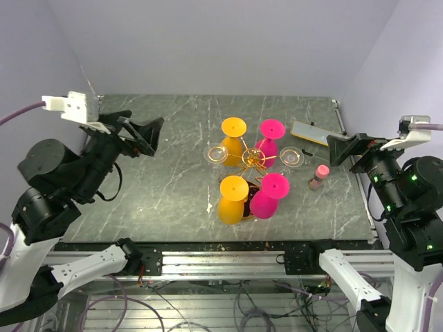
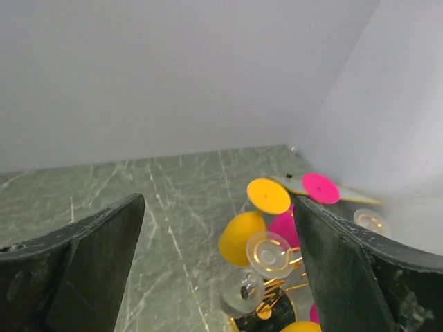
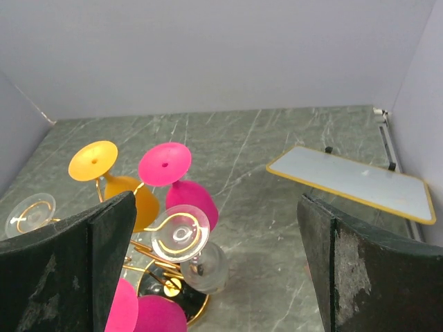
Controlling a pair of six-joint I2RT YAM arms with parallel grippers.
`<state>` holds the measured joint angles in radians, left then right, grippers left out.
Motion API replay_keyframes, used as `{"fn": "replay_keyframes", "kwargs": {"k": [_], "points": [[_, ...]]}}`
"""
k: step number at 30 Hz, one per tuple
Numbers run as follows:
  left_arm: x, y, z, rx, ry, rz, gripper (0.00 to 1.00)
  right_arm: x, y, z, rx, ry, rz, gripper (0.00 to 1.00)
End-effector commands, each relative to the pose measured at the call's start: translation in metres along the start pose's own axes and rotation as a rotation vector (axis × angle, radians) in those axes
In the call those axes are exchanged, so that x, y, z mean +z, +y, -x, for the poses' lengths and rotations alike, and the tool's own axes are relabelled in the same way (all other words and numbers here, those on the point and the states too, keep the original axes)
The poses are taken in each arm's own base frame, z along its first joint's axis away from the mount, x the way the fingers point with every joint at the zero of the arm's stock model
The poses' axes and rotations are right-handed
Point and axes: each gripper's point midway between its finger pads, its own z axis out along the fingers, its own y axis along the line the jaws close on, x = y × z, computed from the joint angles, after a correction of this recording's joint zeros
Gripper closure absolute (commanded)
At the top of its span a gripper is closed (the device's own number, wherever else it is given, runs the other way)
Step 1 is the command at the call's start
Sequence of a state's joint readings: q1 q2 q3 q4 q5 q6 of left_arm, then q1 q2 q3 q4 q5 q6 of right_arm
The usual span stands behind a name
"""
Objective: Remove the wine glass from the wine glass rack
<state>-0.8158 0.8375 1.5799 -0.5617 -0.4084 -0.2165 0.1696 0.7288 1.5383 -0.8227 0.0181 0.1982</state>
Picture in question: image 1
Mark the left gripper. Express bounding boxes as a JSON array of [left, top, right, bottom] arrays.
[[75, 109, 164, 199]]

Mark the gold wire glass rack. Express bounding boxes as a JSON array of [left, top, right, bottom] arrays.
[[226, 147, 280, 221]]

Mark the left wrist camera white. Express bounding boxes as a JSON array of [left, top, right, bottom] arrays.
[[42, 91, 99, 125]]

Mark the orange wine glass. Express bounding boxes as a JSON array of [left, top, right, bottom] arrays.
[[221, 117, 247, 167], [217, 175, 249, 225]]

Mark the yellow rimmed white board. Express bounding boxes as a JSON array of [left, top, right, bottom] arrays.
[[290, 121, 347, 147]]

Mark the clear wine glass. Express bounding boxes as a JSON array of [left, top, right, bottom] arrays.
[[204, 142, 228, 183], [276, 147, 305, 176]]

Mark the magenta wine glass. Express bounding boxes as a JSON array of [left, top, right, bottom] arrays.
[[255, 119, 285, 168], [249, 173, 290, 219]]

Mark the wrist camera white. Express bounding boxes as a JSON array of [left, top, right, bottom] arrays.
[[42, 91, 99, 125], [380, 115, 431, 151]]

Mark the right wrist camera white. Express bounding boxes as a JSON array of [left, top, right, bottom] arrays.
[[380, 115, 431, 151]]

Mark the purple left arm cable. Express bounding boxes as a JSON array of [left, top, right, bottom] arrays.
[[0, 102, 46, 127]]

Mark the aluminium frame rail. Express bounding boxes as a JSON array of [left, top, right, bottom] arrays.
[[37, 249, 397, 277]]

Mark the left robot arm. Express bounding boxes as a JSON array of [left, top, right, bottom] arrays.
[[1, 110, 164, 329]]

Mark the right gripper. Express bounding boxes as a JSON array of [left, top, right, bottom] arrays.
[[327, 130, 415, 214]]

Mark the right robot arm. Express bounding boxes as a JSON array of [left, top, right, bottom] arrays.
[[305, 133, 442, 331]]

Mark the small pink capped bottle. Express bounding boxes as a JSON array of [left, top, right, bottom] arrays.
[[308, 165, 330, 190]]

